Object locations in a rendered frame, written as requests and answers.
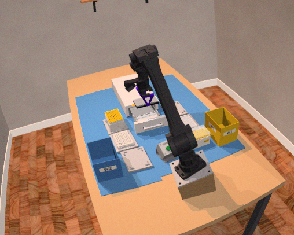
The dark blue open-top bin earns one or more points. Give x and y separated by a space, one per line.
105 159

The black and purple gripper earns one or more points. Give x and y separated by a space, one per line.
143 93

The blue bench mat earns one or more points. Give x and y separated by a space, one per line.
91 110

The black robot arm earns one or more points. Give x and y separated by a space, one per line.
180 138

